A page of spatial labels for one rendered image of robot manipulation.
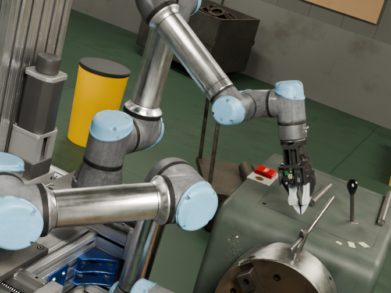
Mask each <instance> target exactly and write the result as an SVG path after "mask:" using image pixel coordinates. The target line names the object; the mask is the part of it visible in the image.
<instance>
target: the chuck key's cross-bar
mask: <svg viewBox="0 0 391 293"><path fill-rule="evenodd" d="M334 199H335V197H334V196H331V197H330V198H329V200H328V201H327V203H326V204H325V205H324V207H323V208H322V209H321V211H320V212H319V213H318V215H317V216H316V218H315V219H314V220H313V222H312V223H311V224H310V226H309V227H308V228H307V230H308V232H309V233H310V232H311V231H312V229H313V228H314V227H315V225H316V224H317V222H318V221H319V220H320V218H321V217H322V215H323V214H324V213H325V211H326V210H327V208H328V207H329V206H330V204H331V203H332V202H333V200H334ZM302 241H303V237H299V238H298V239H297V240H296V241H295V242H294V243H293V244H292V245H291V246H290V247H289V248H288V251H289V252H292V251H293V250H294V249H295V248H296V247H297V246H298V245H299V244H300V243H301V242H302Z"/></svg>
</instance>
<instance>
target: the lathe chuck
mask: <svg viewBox="0 0 391 293"><path fill-rule="evenodd" d="M293 252H294V251H292V252H289V251H288V249H286V248H281V247H274V246H269V247H263V248H258V249H254V250H252V251H249V252H247V253H245V254H244V255H243V256H241V257H240V258H239V259H238V260H236V262H235V263H234V264H233V265H232V266H231V268H230V269H229V270H228V271H227V272H226V273H225V274H224V275H223V277H222V278H221V280H220V281H219V283H218V285H217V287H216V290H215V293H244V292H243V290H242V288H241V286H240V284H239V282H238V280H237V278H236V277H237V276H238V275H239V273H240V272H241V269H240V267H239V266H240V263H242V262H244V261H247V260H250V259H251V262H252V264H253V266H254V268H255V271H256V272H257V274H258V276H259V279H260V281H261V283H262V286H263V288H264V290H265V292H266V293H334V292H333V289H332V286H331V284H330V282H329V281H328V279H327V278H326V276H325V275H324V273H323V272H322V271H321V269H320V268H319V267H318V266H317V265H316V264H315V263H313V262H312V261H311V260H309V259H308V258H306V257H305V256H303V255H302V254H299V255H298V257H297V259H298V260H299V261H300V262H299V263H295V262H292V261H291V260H289V259H288V258H287V257H288V256H292V255H293Z"/></svg>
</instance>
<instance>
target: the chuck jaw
mask: <svg viewBox="0 0 391 293"><path fill-rule="evenodd" d="M239 267H240V269H241V272H240V273H239V275H238V276H237V277H236V278H237V280H238V282H239V284H240V286H241V288H242V290H243V292H244V293H266V292H265V290H264V288H263V286H262V283H261V281H260V279H259V276H258V274H257V272H256V271H255V268H254V266H253V264H252V262H251V259H250V260H247V261H244V262H242V263H240V266H239Z"/></svg>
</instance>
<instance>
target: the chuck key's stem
mask: <svg viewBox="0 0 391 293"><path fill-rule="evenodd" d="M308 234H309V232H308V230H306V229H301V230H300V233H299V235H298V238H299V237H303V241H302V242H301V243H300V244H299V245H298V246H297V247H296V248H295V249H294V250H293V251H294V252H293V255H292V258H291V260H293V261H296V260H297V257H298V255H299V254H300V253H301V251H302V249H303V246H304V244H305V241H306V239H307V237H308ZM298 238H297V239H298Z"/></svg>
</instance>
